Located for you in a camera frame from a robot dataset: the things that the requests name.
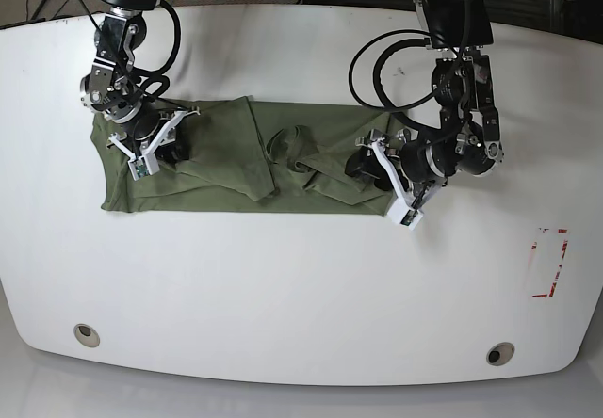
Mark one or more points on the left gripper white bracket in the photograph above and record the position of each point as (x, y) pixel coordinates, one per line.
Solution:
(392, 164)

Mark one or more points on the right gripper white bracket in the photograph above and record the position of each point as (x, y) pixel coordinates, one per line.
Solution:
(162, 139)

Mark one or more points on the olive green t-shirt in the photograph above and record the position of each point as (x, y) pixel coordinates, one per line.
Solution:
(254, 157)

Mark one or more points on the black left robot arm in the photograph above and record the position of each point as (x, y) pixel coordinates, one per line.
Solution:
(453, 128)

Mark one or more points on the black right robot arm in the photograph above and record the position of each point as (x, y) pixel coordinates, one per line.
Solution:
(131, 97)

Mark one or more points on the red tape rectangle marking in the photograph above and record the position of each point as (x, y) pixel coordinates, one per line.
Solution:
(547, 254)

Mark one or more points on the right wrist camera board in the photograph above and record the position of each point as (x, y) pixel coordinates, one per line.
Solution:
(143, 166)

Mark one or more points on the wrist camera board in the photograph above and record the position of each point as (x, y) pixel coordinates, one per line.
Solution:
(400, 213)
(143, 166)

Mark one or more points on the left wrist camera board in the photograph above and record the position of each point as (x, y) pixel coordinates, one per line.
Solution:
(400, 213)

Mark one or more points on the left table cable grommet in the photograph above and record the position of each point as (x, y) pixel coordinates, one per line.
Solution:
(86, 335)

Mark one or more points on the table cable grommet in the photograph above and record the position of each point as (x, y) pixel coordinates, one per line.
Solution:
(86, 335)
(500, 354)

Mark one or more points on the right table cable grommet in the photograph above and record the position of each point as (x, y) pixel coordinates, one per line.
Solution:
(500, 354)

